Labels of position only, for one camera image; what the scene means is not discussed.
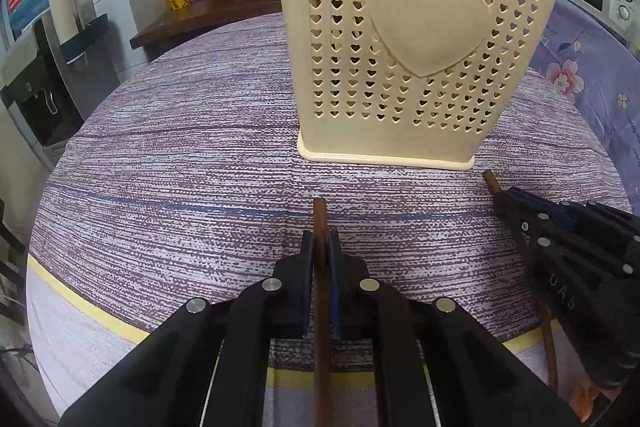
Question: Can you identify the white cup dispenser tube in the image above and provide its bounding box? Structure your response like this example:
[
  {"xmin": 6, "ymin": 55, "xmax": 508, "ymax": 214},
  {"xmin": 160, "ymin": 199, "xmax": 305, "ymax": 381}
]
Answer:
[{"xmin": 49, "ymin": 0, "xmax": 87, "ymax": 54}]

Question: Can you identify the striped purple tablecloth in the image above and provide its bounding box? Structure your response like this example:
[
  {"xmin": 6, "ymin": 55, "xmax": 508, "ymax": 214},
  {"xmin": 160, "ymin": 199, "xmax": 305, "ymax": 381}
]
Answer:
[{"xmin": 25, "ymin": 12, "xmax": 633, "ymax": 427}]

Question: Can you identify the cream plastic utensil holder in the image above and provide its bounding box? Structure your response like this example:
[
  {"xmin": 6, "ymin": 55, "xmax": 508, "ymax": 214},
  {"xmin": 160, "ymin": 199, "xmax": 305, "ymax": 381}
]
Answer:
[{"xmin": 267, "ymin": 0, "xmax": 568, "ymax": 172}]

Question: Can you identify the person's right hand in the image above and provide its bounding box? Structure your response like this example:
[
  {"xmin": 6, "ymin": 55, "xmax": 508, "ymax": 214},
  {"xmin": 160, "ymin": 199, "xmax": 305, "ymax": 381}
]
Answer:
[{"xmin": 570, "ymin": 382, "xmax": 612, "ymax": 417}]

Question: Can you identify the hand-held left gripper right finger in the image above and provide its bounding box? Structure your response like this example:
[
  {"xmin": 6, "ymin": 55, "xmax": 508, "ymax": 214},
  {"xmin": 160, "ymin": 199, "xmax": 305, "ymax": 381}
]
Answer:
[{"xmin": 327, "ymin": 231, "xmax": 582, "ymax": 427}]

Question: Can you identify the brown wooden chopstick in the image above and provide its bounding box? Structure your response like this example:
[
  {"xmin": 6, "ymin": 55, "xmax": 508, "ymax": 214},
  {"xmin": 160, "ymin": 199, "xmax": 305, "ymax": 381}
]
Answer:
[
  {"xmin": 312, "ymin": 198, "xmax": 332, "ymax": 427},
  {"xmin": 482, "ymin": 169, "xmax": 559, "ymax": 391}
]

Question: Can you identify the dark wooden counter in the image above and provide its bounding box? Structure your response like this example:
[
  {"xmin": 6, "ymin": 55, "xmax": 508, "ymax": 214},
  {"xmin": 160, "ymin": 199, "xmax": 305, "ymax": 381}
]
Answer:
[{"xmin": 130, "ymin": 0, "xmax": 284, "ymax": 62}]

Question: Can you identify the water dispenser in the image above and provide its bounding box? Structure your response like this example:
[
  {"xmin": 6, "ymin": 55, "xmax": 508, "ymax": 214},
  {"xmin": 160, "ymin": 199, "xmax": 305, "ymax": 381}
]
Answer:
[{"xmin": 0, "ymin": 13, "xmax": 122, "ymax": 170}]

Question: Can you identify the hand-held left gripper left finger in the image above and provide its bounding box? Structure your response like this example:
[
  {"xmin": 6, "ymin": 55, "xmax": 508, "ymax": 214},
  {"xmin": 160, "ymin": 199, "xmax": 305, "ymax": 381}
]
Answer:
[{"xmin": 59, "ymin": 229, "xmax": 316, "ymax": 427}]

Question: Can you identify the purple floral cloth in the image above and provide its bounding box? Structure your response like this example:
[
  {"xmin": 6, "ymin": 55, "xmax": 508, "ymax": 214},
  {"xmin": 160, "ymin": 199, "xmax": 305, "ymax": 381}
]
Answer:
[{"xmin": 527, "ymin": 0, "xmax": 640, "ymax": 200}]

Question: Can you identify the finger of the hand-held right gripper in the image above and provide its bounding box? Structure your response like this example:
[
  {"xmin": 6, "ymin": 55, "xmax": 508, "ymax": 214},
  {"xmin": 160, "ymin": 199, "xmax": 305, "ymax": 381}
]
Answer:
[
  {"xmin": 522, "ymin": 198, "xmax": 573, "ymax": 230},
  {"xmin": 492, "ymin": 187, "xmax": 546, "ymax": 253}
]

